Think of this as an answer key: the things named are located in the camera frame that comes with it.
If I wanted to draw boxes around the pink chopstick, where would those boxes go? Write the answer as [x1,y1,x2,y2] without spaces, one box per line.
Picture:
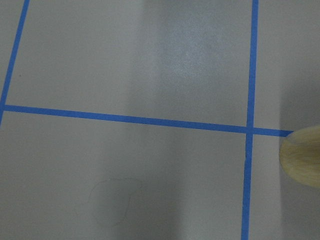
[279,125,320,188]

